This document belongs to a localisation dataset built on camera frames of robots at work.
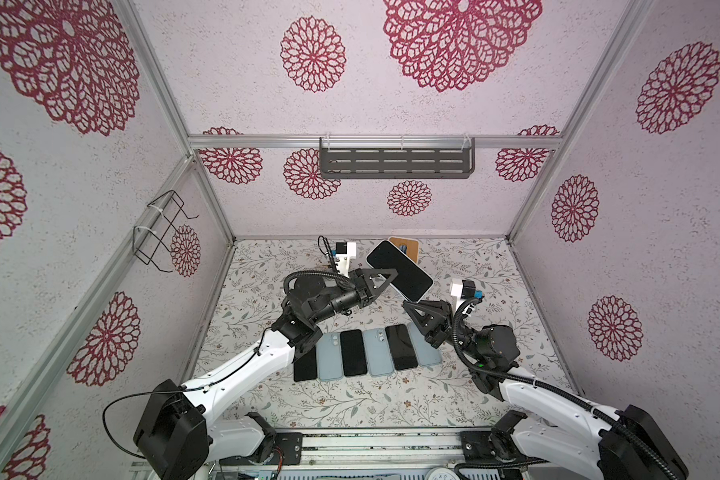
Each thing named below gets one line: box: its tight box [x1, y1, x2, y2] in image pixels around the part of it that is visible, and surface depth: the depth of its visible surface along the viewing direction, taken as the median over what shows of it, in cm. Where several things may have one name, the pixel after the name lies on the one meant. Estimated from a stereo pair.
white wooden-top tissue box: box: [388, 236, 420, 265], surface depth 115 cm
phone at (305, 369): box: [293, 345, 317, 382], surface depth 87 cm
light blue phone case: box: [315, 332, 345, 381], surface depth 90 cm
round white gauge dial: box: [425, 467, 460, 480], surface depth 69 cm
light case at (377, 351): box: [362, 328, 395, 376], surface depth 92 cm
